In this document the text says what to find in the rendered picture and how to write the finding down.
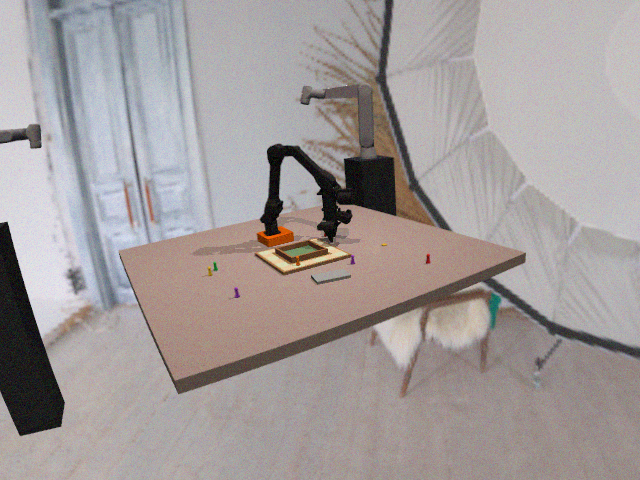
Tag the square ring of arrow tiles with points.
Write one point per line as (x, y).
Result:
(304, 267)

